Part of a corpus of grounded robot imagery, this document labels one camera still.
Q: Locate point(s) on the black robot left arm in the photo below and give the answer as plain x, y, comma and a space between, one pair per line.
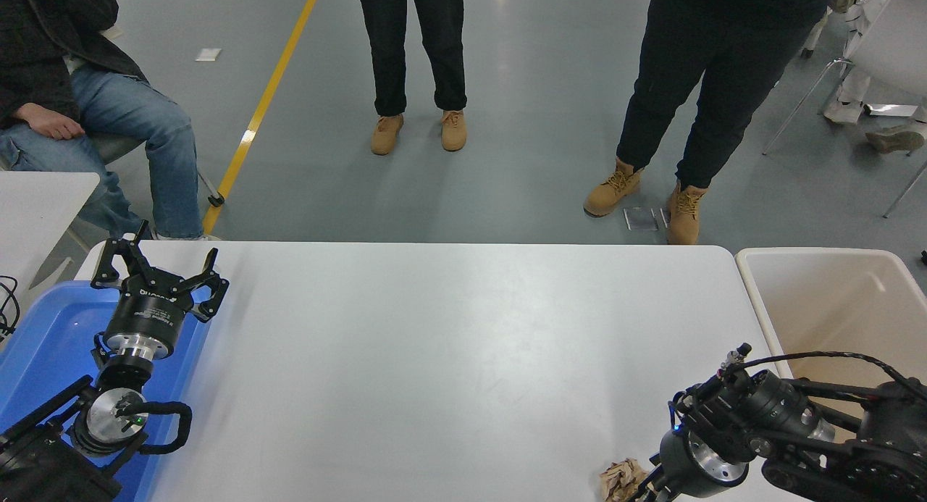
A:
108, 415

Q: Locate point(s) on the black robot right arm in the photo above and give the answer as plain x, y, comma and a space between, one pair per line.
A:
797, 429

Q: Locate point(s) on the wheeled chair with white legs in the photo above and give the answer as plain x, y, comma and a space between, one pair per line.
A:
216, 199
806, 53

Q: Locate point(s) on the white paper scrap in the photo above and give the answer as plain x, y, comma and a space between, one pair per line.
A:
208, 54

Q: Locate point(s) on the seated person's right hand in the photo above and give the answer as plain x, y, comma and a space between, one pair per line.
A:
51, 122

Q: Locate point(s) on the blue plastic tray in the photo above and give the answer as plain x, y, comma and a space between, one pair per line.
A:
51, 342

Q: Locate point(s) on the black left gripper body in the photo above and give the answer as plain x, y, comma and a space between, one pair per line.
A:
148, 314

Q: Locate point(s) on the large pale bin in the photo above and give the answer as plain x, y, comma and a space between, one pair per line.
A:
833, 306

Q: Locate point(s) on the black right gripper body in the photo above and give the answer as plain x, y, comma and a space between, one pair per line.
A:
677, 466

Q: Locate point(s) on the tan paper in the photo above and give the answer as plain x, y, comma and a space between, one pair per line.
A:
619, 480

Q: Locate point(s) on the white side table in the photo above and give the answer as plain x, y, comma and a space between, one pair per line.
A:
36, 212

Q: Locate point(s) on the seated person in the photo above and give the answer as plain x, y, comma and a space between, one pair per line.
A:
123, 111

